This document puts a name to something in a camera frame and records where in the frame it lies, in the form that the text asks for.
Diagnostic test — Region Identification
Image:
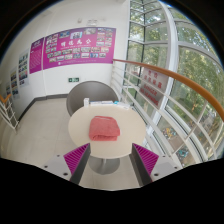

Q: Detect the narrow magenta text poster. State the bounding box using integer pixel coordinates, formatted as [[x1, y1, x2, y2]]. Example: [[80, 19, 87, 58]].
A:
[[28, 37, 46, 75]]

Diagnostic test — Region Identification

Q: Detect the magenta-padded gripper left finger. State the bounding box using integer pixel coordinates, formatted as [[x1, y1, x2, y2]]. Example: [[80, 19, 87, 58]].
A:
[[41, 142, 92, 186]]

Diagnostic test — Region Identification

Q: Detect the pink towel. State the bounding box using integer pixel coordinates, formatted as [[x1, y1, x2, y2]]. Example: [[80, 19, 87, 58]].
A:
[[88, 115, 122, 142]]

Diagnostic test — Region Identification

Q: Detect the large magenta photo poster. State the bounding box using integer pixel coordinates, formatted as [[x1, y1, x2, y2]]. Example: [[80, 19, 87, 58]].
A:
[[42, 26, 117, 71]]

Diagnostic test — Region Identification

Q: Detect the flat white blue-edged box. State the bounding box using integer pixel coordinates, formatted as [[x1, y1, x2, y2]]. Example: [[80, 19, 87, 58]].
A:
[[113, 100, 132, 111]]

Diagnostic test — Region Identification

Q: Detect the white railing with orange handrail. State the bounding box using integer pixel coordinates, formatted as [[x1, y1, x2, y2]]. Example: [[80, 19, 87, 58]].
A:
[[112, 58, 224, 165]]

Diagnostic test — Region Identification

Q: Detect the green exit sign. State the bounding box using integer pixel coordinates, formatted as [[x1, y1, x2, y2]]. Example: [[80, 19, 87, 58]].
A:
[[68, 76, 81, 84]]

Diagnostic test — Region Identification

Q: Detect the short white stair railing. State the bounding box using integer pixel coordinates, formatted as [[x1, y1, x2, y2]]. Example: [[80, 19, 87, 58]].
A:
[[0, 93, 21, 131]]

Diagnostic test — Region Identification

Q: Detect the grey table pedestal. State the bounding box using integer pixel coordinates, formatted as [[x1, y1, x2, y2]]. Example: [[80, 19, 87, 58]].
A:
[[87, 155, 121, 176]]

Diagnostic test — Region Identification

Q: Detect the white photo board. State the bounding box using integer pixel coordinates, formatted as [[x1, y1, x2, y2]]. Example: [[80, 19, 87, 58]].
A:
[[9, 67, 21, 100], [18, 49, 31, 89]]

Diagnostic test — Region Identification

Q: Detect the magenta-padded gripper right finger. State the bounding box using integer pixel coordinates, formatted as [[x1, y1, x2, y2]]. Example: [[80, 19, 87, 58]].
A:
[[129, 143, 183, 187]]

